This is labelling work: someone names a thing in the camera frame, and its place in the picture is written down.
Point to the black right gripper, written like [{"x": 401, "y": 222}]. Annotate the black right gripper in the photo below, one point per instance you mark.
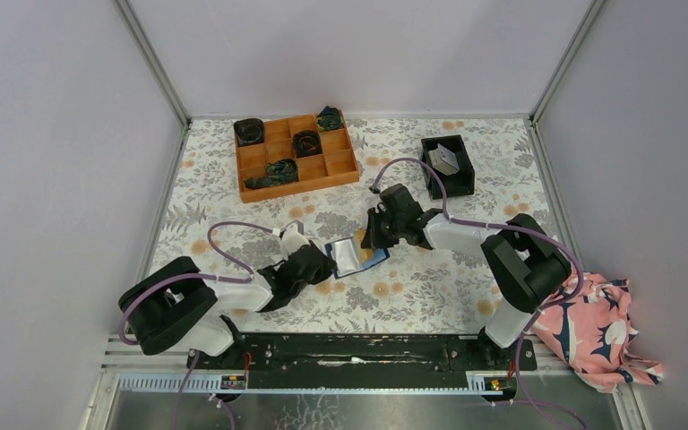
[{"x": 373, "y": 239}]

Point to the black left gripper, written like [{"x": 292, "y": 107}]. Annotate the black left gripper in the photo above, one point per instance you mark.
[{"x": 324, "y": 271}]

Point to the blue leather card holder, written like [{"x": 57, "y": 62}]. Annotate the blue leather card holder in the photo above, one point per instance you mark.
[{"x": 344, "y": 253}]

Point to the gold credit card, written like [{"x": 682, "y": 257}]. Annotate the gold credit card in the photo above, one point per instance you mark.
[{"x": 365, "y": 253}]

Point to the black plastic card bin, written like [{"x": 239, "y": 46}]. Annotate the black plastic card bin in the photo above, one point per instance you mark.
[{"x": 462, "y": 183}]

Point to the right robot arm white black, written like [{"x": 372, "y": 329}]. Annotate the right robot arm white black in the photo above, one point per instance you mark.
[{"x": 527, "y": 265}]

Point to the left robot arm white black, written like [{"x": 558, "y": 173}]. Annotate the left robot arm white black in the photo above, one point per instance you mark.
[{"x": 181, "y": 306}]

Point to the stack of cards in bin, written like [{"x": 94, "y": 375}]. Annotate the stack of cards in bin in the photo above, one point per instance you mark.
[{"x": 443, "y": 160}]

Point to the orange wooden compartment tray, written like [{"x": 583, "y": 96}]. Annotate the orange wooden compartment tray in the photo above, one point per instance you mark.
[{"x": 337, "y": 165}]

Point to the green rolled belt front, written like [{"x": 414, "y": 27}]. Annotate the green rolled belt front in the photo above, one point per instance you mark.
[{"x": 281, "y": 172}]

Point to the black rolled belt centre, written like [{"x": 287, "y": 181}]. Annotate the black rolled belt centre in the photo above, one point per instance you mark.
[{"x": 306, "y": 143}]

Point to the green rolled belt top-right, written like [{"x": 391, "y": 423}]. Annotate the green rolled belt top-right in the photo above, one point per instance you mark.
[{"x": 329, "y": 119}]

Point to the black rolled belt top-left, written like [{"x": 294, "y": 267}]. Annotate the black rolled belt top-left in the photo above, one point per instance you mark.
[{"x": 249, "y": 131}]

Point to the pink patterned cloth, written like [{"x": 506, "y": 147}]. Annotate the pink patterned cloth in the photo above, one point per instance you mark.
[{"x": 592, "y": 333}]

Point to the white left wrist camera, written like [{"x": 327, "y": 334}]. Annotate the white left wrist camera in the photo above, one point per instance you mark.
[{"x": 292, "y": 238}]

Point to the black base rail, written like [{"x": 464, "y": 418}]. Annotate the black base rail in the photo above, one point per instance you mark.
[{"x": 300, "y": 361}]

